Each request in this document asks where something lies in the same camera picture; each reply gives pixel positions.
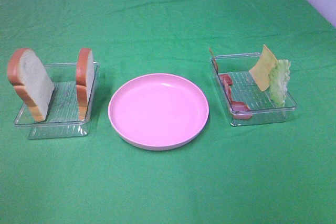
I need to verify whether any clear left plastic tray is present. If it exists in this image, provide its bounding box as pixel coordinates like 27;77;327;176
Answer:
14;62;100;140

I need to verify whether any green tablecloth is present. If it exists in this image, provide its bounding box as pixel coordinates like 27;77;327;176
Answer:
1;0;335;223

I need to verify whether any clear right plastic tray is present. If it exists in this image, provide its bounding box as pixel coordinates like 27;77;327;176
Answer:
211;52;297;126

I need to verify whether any green lettuce leaf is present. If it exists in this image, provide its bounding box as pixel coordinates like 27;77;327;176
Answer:
269;59;291;107

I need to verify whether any yellow cheese slice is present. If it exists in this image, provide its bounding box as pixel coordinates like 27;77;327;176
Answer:
249;44;278;92

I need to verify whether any pink round plate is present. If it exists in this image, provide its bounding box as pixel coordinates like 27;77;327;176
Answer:
108;73;209;151

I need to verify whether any clear plastic tray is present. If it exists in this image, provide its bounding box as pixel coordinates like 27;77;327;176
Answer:
211;52;297;126
14;62;100;140

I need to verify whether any bacon strip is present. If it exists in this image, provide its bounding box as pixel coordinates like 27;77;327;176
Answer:
223;80;253;120
209;48;233;86

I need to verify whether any bread slice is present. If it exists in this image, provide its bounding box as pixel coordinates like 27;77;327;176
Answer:
7;48;55;122
76;48;95;121

